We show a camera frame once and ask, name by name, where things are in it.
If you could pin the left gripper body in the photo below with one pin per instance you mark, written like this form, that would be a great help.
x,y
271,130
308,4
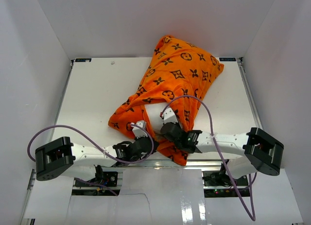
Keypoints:
x,y
153,150

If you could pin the blue label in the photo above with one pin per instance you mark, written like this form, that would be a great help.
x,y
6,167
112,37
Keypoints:
x,y
82,60
227,59

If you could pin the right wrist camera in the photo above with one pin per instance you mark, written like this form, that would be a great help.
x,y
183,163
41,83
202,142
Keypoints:
x,y
169,115

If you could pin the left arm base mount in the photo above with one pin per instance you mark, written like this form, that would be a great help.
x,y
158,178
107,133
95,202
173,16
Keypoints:
x,y
108,178

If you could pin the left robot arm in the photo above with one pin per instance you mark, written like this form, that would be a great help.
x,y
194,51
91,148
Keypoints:
x,y
61,157

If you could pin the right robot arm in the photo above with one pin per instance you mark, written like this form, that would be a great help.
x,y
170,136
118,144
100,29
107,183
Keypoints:
x,y
257,150

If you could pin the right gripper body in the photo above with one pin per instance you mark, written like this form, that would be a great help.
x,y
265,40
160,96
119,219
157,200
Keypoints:
x,y
178,145

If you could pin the white pillow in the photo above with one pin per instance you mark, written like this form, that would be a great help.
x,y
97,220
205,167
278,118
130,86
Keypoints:
x,y
156,121

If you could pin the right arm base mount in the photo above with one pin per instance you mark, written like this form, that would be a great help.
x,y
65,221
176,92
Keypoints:
x,y
218,185

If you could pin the left blue label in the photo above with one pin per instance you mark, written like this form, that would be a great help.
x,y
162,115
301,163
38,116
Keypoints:
x,y
82,60

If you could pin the right blue label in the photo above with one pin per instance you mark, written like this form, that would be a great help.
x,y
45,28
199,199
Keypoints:
x,y
227,59

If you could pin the orange patterned pillowcase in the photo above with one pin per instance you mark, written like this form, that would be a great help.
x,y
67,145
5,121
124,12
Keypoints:
x,y
179,73

